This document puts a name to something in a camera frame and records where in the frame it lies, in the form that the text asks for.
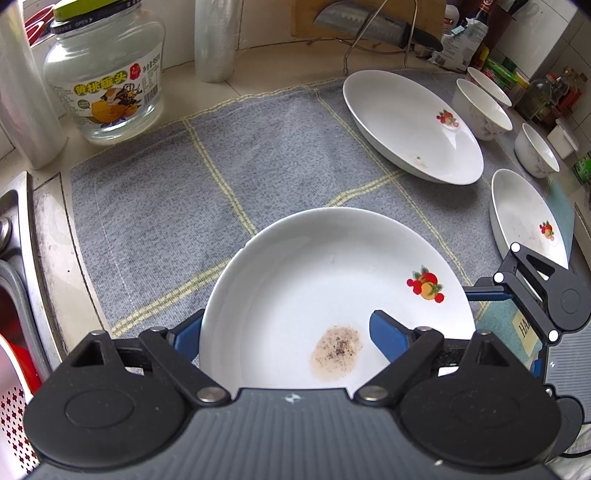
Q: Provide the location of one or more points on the white bowl with floral print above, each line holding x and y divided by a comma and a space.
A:
489, 83
535, 150
480, 108

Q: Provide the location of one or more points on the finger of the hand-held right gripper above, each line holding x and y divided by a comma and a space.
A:
485, 294

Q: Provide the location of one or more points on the steel sink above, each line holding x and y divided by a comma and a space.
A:
18, 198

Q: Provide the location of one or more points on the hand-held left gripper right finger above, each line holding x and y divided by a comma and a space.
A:
388, 334

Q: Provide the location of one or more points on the thin plastic wrap roll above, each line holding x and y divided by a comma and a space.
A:
27, 101

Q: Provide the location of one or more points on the white bag with blue clip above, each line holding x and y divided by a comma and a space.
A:
461, 50

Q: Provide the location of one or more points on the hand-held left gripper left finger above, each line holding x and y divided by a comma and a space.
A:
187, 334

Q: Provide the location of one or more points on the small white plastic container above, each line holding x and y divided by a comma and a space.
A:
563, 138

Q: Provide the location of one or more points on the dark sauce bottle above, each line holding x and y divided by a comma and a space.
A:
485, 11

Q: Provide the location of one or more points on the glass jar with yellow label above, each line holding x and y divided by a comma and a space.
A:
106, 60

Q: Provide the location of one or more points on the green food packet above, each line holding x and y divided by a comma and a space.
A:
501, 71
584, 170

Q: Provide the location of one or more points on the red plastic strainer basket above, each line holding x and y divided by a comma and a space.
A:
14, 415

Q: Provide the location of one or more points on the glass seasoning bottle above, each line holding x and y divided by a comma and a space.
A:
538, 99

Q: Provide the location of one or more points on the wooden cutting board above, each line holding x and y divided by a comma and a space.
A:
302, 18

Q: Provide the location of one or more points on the white plate with fruit print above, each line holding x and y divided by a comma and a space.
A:
397, 120
517, 207
300, 277

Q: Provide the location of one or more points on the grey checked cloth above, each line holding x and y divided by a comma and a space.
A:
184, 184

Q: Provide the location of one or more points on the thick plastic wrap roll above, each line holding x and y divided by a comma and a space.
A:
214, 41

